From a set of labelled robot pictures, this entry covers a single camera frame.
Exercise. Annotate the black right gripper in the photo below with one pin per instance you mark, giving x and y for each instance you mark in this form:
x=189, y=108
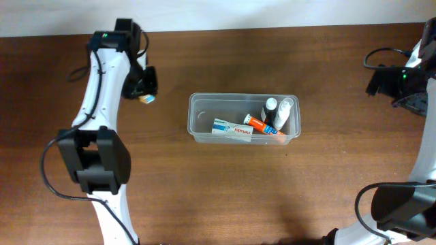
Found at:
x=386, y=87

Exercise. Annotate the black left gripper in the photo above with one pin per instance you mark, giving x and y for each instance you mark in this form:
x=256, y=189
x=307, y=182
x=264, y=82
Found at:
x=150, y=87

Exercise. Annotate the small gold-lid balm jar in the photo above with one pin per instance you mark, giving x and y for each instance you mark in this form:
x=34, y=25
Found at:
x=146, y=99

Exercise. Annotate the white spray bottle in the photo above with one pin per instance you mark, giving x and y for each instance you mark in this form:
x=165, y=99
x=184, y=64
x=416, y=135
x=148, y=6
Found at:
x=283, y=113

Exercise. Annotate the white medicine box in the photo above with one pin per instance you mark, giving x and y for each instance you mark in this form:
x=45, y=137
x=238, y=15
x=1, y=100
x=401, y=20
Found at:
x=231, y=130

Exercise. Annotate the black bottle white cap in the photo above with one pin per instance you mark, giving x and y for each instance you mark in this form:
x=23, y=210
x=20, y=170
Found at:
x=269, y=111

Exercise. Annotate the orange tablet tube white cap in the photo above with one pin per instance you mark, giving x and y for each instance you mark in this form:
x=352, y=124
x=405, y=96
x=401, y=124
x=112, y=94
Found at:
x=261, y=126

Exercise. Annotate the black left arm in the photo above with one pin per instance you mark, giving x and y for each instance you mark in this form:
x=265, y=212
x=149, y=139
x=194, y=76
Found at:
x=93, y=153

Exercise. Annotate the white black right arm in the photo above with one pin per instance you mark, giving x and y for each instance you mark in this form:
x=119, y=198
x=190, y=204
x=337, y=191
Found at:
x=397, y=212

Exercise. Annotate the clear plastic container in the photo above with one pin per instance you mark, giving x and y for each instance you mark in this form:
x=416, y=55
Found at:
x=204, y=108

